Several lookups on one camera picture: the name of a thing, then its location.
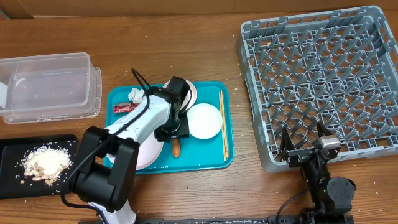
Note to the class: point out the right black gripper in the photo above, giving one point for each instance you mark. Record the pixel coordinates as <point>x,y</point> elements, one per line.
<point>298,155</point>

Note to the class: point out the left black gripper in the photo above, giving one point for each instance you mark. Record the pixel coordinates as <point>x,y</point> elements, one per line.
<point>183,132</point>

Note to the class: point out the orange carrot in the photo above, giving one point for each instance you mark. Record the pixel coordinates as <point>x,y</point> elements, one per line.
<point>176,148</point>

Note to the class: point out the white round bowl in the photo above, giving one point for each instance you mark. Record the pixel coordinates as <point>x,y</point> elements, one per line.
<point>204,121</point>

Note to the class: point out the large pink plate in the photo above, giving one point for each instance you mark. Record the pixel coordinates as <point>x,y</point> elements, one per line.
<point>149,151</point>

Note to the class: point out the white tissue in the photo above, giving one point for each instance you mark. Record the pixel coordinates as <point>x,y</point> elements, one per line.
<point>136,95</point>

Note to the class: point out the red snack wrapper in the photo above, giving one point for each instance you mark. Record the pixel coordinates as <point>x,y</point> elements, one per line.
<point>124,107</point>

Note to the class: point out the rice and food scraps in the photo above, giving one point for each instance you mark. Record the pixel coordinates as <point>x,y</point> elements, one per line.
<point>47,163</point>

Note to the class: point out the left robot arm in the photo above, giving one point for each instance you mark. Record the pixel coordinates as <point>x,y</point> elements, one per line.
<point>105,166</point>

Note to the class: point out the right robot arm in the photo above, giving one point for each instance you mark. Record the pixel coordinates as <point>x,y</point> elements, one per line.
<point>331,196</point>

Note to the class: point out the grey dishwasher rack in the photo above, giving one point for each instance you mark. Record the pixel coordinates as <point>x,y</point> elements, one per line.
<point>334,67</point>

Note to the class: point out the black waste tray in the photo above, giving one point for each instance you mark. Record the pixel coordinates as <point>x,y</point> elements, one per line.
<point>14,184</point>

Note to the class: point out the small pink saucer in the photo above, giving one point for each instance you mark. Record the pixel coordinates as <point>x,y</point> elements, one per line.
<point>192,93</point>

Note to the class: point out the teal plastic tray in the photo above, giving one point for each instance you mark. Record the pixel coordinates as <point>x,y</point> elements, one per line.
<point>198,154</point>

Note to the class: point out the wooden chopstick left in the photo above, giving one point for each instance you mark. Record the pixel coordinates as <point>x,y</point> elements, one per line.
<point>223,131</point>

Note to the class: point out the wooden chopstick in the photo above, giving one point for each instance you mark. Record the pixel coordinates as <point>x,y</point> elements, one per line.
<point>223,131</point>
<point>226,129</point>

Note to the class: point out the wooden chopstick right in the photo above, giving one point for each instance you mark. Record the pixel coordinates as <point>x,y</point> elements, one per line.
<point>226,129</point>

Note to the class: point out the clear plastic bin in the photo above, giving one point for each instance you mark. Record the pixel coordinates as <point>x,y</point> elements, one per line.
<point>53,87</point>

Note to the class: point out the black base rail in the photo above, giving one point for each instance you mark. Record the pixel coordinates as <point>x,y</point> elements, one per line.
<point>268,220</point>

